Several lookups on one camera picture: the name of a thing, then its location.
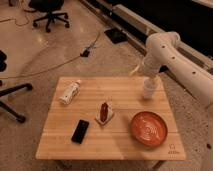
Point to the black smartphone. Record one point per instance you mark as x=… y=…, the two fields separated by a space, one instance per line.
x=80 y=131

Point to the orange ceramic bowl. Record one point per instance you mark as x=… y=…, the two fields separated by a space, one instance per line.
x=149 y=129

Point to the white ceramic cup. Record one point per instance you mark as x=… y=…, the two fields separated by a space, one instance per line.
x=149 y=88

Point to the white plastic bottle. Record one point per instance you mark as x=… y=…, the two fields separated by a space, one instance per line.
x=70 y=92

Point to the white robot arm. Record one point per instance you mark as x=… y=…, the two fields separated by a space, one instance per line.
x=162 y=50

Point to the black floor plate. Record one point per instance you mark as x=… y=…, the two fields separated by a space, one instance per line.
x=115 y=35

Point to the red item on white holder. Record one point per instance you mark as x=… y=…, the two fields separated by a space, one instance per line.
x=105 y=114

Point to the black office chair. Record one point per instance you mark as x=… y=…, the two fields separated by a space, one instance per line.
x=52 y=10

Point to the wooden table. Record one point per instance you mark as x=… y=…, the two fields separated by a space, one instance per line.
x=96 y=124

